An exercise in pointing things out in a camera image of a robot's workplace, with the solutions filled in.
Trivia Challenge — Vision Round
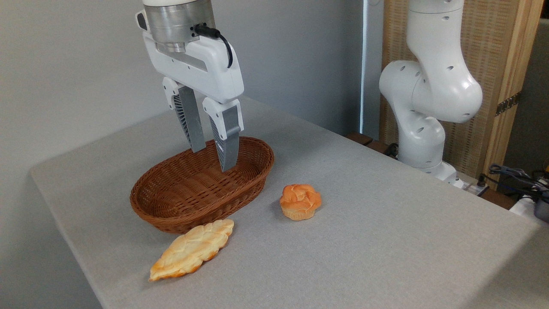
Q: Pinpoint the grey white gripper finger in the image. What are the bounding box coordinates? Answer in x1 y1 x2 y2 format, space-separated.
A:
162 77 208 154
202 97 244 173

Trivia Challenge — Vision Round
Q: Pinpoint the grey tablecloth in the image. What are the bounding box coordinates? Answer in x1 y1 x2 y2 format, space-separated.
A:
30 94 549 309

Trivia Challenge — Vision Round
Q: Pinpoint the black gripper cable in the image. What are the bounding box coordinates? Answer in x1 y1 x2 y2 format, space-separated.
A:
195 24 234 69

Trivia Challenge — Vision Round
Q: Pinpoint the flat leaf-shaped bread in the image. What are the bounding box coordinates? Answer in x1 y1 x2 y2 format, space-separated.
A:
149 219 235 282

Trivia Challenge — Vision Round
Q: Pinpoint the dark cable bundle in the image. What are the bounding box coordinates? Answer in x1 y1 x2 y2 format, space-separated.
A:
480 163 549 203

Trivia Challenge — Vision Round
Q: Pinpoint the wooden woven folding screen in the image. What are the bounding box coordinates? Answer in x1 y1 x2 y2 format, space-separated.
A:
380 0 544 190

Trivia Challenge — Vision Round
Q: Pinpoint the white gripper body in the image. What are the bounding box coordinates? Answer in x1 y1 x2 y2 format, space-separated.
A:
136 10 245 105

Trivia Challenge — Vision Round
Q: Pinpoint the round muffin-shaped bread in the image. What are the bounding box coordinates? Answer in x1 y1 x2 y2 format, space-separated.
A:
280 184 322 221

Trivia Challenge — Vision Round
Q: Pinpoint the brown oval wicker basket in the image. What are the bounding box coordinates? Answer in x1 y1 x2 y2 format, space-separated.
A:
130 136 275 234

